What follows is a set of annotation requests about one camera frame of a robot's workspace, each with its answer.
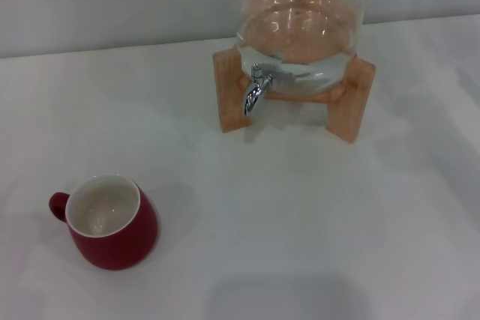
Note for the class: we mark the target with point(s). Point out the chrome faucet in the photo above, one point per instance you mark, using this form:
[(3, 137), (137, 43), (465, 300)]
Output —
[(255, 91)]

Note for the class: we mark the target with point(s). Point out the red ceramic cup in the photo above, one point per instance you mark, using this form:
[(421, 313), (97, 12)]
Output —
[(112, 249)]

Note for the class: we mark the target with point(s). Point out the wooden dispenser stand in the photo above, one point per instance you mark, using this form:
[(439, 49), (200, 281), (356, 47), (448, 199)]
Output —
[(348, 110)]

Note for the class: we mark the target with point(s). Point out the glass water dispenser jar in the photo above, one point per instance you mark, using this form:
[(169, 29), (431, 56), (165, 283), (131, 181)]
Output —
[(300, 16)]

